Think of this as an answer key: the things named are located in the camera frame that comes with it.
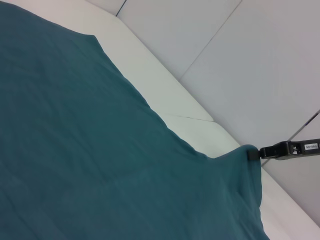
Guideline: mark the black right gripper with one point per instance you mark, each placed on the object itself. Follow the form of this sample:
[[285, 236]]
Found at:
[[287, 149]]

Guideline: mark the blue shirt with FREE print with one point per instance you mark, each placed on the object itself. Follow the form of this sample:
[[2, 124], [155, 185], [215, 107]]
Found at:
[[87, 137]]

